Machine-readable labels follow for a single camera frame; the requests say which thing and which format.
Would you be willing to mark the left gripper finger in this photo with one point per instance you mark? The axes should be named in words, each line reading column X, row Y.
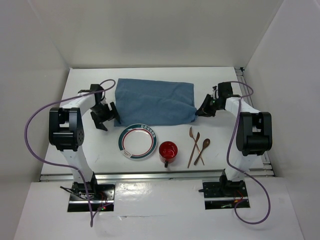
column 115, row 113
column 99, row 124

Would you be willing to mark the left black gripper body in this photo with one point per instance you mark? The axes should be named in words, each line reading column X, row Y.
column 101, row 112

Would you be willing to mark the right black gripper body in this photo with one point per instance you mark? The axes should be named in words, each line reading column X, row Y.
column 211, row 106

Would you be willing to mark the blue cloth placemat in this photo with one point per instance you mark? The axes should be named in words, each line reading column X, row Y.
column 154, row 102

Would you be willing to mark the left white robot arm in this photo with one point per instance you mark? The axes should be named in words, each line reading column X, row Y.
column 66, row 133

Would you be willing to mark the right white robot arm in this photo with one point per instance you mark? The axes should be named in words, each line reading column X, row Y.
column 251, row 136

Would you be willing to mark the copper spoon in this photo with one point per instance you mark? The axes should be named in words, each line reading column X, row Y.
column 205, row 144

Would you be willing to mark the white plate green red rim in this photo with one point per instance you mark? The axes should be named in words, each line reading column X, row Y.
column 137, row 142

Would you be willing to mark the red mug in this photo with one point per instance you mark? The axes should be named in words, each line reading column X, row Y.
column 168, row 152

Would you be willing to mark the aluminium rail front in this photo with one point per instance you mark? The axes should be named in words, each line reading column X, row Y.
column 154, row 176

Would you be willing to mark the aluminium rail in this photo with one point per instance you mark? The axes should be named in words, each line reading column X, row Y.
column 154, row 176
column 239, row 71

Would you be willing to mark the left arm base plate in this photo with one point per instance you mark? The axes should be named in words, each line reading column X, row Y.
column 103, row 199

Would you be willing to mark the aluminium rail right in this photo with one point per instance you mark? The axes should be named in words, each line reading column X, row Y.
column 239, row 71

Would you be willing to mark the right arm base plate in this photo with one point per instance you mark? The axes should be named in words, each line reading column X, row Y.
column 218, row 195

